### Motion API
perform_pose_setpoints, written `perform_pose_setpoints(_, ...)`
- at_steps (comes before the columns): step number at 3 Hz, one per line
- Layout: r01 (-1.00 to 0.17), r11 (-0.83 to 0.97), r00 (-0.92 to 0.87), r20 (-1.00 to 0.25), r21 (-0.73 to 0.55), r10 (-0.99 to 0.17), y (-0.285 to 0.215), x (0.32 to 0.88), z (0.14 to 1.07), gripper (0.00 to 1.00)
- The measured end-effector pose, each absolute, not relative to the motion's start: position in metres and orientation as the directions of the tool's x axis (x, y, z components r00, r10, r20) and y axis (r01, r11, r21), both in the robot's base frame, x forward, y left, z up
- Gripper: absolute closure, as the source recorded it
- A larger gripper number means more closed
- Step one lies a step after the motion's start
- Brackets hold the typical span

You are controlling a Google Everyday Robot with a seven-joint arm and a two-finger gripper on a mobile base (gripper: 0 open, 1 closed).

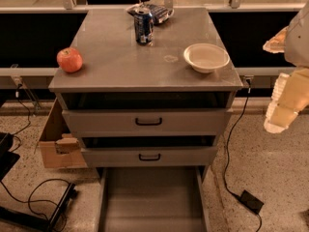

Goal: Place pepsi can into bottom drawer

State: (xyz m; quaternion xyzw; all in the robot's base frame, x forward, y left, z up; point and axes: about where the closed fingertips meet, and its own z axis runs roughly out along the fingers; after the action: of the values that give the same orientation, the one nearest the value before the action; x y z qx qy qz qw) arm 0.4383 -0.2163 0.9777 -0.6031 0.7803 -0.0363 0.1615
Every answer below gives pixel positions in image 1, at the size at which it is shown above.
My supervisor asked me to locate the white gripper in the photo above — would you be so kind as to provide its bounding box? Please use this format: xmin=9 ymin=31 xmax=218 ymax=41
xmin=263 ymin=27 xmax=309 ymax=133

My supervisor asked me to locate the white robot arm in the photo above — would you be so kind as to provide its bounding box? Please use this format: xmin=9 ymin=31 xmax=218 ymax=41
xmin=263 ymin=2 xmax=309 ymax=133

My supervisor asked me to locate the grey middle drawer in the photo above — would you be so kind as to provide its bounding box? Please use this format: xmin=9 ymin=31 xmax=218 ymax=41
xmin=81 ymin=135 xmax=217 ymax=167

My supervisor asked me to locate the black power adapter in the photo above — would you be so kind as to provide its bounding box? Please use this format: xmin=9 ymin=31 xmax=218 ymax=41
xmin=239 ymin=190 xmax=264 ymax=215

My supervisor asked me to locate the blue pepsi can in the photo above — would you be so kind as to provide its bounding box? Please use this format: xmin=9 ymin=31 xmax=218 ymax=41
xmin=134 ymin=7 xmax=154 ymax=44

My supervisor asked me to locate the white bowl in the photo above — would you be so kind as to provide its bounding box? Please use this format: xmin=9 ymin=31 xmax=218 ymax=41
xmin=183 ymin=43 xmax=230 ymax=73

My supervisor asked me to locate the cardboard box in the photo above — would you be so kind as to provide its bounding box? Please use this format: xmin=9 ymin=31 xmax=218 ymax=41
xmin=39 ymin=101 xmax=87 ymax=168

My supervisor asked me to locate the red apple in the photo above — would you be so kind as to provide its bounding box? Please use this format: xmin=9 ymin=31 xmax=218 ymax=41
xmin=57 ymin=47 xmax=83 ymax=73

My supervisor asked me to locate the black floor cable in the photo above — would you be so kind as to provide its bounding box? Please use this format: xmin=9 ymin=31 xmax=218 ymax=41
xmin=0 ymin=178 xmax=72 ymax=232

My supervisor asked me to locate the grey drawer cabinet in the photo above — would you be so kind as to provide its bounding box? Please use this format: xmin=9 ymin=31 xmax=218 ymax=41
xmin=48 ymin=7 xmax=244 ymax=182

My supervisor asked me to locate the grey open bottom drawer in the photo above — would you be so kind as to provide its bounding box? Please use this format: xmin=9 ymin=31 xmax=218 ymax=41
xmin=95 ymin=166 xmax=211 ymax=232

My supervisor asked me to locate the black floor stand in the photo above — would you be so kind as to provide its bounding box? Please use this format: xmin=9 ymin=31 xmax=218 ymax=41
xmin=0 ymin=131 xmax=79 ymax=232

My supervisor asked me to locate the blue chip bag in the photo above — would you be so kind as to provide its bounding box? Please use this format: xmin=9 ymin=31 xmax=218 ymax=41
xmin=126 ymin=3 xmax=174 ymax=25

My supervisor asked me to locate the grey top drawer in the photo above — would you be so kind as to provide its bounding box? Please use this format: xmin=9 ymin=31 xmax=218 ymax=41
xmin=59 ymin=92 xmax=232 ymax=137

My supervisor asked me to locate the black adapter cable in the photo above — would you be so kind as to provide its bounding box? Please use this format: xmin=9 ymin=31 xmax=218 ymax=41
xmin=223 ymin=77 xmax=263 ymax=232

